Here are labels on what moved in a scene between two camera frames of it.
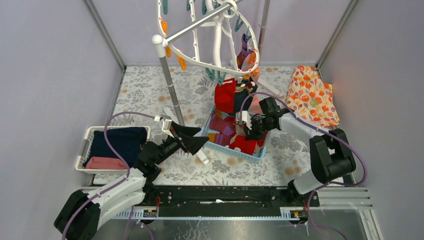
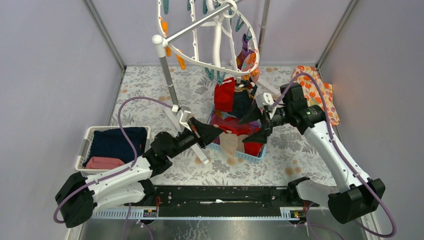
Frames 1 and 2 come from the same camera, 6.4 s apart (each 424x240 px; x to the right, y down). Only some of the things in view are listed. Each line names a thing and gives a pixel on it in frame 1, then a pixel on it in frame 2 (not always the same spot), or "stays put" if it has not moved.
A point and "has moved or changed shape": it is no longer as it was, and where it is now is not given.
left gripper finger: [194, 144] → [206, 132]
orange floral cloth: [310, 97] stays put
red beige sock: [249, 147] has moved or changed shape
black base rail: [229, 201] stays put
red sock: [224, 95] stays put
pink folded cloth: [106, 163] stays put
